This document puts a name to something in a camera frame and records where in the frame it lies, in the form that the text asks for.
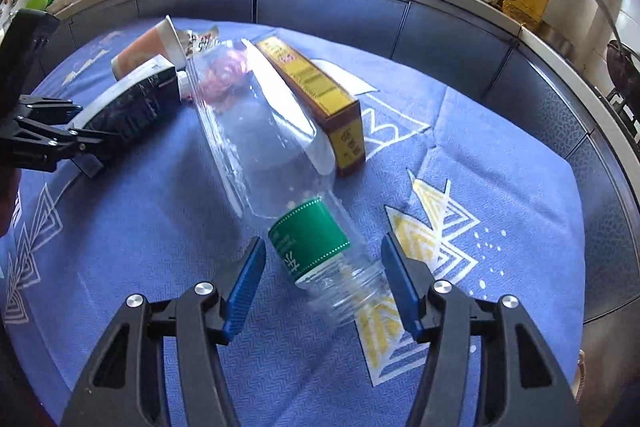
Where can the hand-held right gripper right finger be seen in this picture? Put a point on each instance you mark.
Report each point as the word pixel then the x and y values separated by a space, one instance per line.
pixel 402 287

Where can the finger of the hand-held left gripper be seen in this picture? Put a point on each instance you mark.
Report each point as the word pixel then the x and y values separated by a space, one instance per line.
pixel 65 142
pixel 50 107

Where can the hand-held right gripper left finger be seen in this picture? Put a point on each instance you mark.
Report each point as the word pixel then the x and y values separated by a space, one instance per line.
pixel 245 287

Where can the white green milk carton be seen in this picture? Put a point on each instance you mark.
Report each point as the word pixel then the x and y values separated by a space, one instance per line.
pixel 130 107

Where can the orange white paper cup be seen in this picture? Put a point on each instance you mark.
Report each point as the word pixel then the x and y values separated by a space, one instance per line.
pixel 145 52

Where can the clear green label plastic bottle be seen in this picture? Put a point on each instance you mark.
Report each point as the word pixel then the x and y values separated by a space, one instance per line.
pixel 260 142

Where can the printed snack wrapper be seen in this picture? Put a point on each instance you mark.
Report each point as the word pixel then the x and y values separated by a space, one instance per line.
pixel 202 43

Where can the brown yellow cardboard box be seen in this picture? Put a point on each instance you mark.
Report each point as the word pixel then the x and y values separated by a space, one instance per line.
pixel 320 97

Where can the blue printed tablecloth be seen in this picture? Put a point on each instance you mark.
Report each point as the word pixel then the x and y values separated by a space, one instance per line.
pixel 475 157

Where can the black gas stove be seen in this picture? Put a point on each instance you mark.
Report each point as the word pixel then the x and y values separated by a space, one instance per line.
pixel 627 107

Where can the grey kitchen counter cabinet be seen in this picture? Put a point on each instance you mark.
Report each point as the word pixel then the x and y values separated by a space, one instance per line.
pixel 325 7

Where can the black wok with lid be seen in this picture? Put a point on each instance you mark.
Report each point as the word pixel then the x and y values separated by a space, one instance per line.
pixel 622 62

